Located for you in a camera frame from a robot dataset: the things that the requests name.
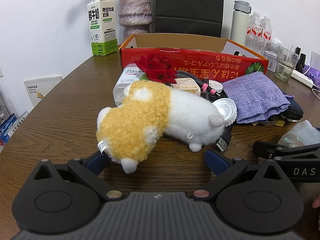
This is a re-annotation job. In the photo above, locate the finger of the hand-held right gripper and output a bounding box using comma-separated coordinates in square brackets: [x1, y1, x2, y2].
[252, 141, 320, 160]

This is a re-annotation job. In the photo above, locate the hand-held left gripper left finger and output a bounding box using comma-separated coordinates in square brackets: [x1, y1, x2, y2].
[31, 151, 123, 202]

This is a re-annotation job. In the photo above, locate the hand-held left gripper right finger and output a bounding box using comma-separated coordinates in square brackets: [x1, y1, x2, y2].
[192, 149, 288, 202]

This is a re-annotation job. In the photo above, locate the yellow white plush toy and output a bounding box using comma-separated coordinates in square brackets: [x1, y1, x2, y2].
[96, 80, 225, 175]

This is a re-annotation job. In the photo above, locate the braided cable with pink ties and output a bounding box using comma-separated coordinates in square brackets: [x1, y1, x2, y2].
[175, 70, 227, 102]

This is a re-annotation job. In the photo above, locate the red cardboard box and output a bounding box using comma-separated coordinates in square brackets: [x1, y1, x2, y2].
[118, 33, 269, 85]

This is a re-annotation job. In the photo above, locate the wooden desktop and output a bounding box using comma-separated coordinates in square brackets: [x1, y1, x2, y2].
[0, 51, 320, 240]

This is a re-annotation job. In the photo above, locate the yellow wrapper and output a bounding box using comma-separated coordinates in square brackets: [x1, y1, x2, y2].
[251, 119, 285, 128]

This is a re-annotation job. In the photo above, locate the iridescent green plastic bag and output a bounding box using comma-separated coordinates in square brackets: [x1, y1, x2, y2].
[277, 120, 320, 148]

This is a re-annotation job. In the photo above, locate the dark blue zip case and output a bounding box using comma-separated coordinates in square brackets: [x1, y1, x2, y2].
[271, 99, 304, 122]

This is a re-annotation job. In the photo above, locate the white jar lid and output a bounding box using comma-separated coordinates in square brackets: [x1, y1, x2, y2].
[212, 97, 237, 127]

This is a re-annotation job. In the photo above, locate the purple linen pouch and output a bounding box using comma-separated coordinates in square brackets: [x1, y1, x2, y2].
[221, 71, 292, 124]

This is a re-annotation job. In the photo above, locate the white round puck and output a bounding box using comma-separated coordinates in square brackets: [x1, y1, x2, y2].
[209, 80, 224, 93]

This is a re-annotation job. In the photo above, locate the white power strip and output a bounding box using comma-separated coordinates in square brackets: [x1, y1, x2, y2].
[291, 69, 314, 88]

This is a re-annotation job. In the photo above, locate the white plastic container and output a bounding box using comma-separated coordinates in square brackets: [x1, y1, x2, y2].
[112, 67, 148, 105]

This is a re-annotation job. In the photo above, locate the clear glass cup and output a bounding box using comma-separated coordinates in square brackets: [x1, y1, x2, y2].
[274, 45, 300, 82]

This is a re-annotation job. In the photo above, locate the purple tissue pack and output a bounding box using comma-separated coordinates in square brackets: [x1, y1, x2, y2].
[302, 64, 320, 87]

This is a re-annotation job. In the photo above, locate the pale printed tin box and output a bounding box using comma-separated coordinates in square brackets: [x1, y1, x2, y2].
[264, 51, 279, 72]

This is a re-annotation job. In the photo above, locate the white booklet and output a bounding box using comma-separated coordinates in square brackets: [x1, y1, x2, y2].
[24, 75, 62, 108]

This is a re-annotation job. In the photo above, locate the white printed carton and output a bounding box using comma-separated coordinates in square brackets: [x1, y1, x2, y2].
[221, 41, 253, 60]

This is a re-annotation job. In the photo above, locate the small white round device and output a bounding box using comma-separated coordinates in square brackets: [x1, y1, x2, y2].
[269, 37, 282, 52]

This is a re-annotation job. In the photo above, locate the red fabric rose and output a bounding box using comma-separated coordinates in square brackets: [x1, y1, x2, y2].
[134, 53, 178, 83]

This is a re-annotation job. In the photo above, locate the clear water bottle red label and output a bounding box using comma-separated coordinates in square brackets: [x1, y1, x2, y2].
[260, 15, 273, 43]
[246, 11, 263, 53]

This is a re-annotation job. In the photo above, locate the white thermos bottle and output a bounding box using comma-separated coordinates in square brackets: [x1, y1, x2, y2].
[230, 0, 251, 47]

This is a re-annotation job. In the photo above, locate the green white milk carton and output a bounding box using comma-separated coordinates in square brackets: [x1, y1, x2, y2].
[87, 0, 119, 56]

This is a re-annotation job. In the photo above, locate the purple marbled vase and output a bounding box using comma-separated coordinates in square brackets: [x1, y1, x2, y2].
[118, 0, 152, 42]

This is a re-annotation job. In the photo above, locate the black usb cable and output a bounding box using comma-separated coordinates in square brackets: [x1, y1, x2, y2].
[215, 121, 237, 152]

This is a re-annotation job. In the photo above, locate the cream wall charger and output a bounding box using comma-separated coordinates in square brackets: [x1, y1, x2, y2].
[172, 77, 203, 96]

